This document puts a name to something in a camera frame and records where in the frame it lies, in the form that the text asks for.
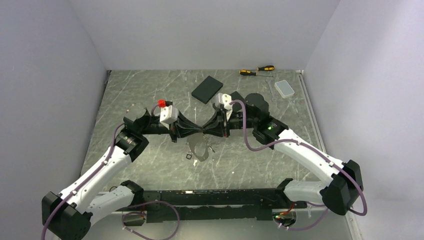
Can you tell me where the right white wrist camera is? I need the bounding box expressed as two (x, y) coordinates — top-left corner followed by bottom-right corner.
(214, 92), (233, 114)

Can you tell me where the large metal keyring with keys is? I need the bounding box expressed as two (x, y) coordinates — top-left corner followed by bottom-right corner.
(186, 133), (215, 162)

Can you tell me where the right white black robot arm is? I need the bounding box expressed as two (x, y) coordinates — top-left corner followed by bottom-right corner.
(203, 92), (368, 216)

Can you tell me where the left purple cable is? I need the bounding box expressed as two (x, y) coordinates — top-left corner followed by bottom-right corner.
(40, 104), (163, 240)

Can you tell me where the black base frame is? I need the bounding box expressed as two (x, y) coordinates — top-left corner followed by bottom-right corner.
(120, 188), (307, 223)

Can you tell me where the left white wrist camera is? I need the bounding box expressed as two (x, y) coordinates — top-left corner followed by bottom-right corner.
(157, 99), (179, 126)

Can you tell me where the translucent white plastic case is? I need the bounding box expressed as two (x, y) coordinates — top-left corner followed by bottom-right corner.
(274, 80), (295, 99)

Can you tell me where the orange black screwdriver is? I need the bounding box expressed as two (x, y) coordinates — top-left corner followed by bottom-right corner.
(239, 69), (273, 77)
(255, 65), (275, 72)

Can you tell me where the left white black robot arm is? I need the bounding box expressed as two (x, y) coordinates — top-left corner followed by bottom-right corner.
(41, 101), (203, 240)

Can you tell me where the black box with label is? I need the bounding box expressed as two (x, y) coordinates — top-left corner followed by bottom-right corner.
(230, 91), (246, 103)

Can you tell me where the plain black box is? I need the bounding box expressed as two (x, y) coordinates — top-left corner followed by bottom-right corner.
(191, 76), (224, 104)

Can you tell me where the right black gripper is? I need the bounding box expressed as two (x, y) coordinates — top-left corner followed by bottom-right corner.
(202, 108), (257, 138)

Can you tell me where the lower orange black screwdriver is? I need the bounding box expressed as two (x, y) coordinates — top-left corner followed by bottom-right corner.
(239, 69), (273, 77)

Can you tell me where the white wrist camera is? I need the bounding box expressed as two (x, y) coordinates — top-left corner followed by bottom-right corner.
(214, 92), (233, 114)
(157, 99), (179, 126)

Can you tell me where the upper orange black screwdriver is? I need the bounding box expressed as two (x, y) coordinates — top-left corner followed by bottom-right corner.
(255, 65), (275, 72)

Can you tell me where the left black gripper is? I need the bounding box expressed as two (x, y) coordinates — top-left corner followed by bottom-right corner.
(139, 110), (204, 143)

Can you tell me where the small silver wrench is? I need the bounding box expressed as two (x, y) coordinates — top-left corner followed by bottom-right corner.
(265, 79), (278, 102)

